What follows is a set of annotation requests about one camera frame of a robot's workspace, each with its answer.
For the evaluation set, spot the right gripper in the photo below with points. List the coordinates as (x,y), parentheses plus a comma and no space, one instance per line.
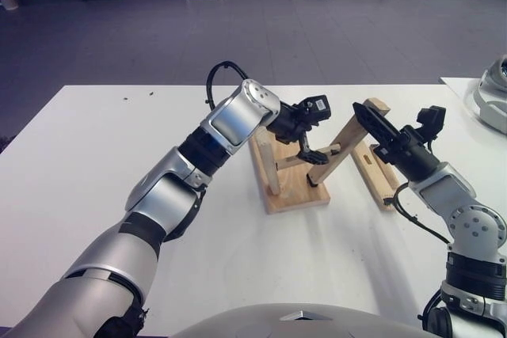
(412,152)

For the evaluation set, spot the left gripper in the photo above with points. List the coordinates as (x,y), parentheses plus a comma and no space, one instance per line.
(286,122)

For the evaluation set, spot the wooden leg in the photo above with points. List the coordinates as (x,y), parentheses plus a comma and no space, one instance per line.
(269,168)
(340,148)

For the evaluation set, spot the wooden cross bar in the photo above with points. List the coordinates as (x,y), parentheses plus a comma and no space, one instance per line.
(291,160)

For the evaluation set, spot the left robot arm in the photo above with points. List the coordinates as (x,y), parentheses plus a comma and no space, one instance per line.
(166,191)

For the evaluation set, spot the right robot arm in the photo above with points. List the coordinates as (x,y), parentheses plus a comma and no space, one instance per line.
(471,227)

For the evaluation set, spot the wooden seat board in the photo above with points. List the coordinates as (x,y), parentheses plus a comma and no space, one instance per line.
(295,189)

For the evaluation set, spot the white headset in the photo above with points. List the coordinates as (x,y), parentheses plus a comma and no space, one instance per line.
(491,96)

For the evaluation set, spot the robot body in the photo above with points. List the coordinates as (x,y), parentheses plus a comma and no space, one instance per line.
(301,324)

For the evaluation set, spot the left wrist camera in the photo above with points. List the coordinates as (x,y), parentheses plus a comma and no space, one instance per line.
(317,106)

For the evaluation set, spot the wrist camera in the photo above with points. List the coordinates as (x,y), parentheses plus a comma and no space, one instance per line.
(431,118)
(317,106)

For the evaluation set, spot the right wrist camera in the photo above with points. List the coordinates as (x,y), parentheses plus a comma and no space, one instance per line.
(431,118)

